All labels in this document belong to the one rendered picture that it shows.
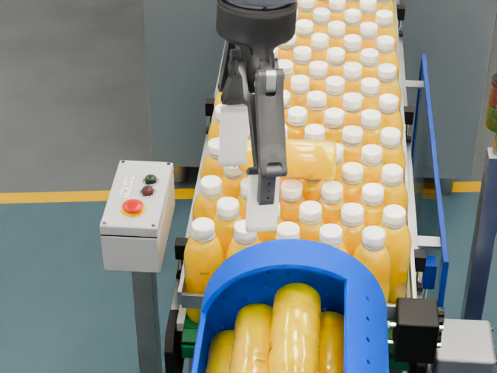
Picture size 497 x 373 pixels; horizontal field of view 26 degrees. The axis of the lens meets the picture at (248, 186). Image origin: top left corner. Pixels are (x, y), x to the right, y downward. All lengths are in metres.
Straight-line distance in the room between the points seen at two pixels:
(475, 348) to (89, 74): 2.83
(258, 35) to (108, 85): 3.45
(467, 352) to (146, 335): 0.61
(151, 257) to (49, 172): 2.09
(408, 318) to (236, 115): 0.77
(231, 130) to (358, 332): 0.45
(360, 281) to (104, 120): 2.72
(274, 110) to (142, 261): 0.94
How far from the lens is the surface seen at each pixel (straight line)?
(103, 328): 3.27
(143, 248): 1.86
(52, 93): 4.40
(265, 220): 1.04
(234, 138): 1.14
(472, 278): 2.22
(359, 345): 1.48
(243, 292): 1.65
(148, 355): 2.15
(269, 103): 0.98
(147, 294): 2.04
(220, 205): 1.87
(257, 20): 0.99
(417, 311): 1.83
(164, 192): 1.91
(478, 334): 2.02
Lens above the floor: 2.23
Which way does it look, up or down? 36 degrees down
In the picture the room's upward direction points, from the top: straight up
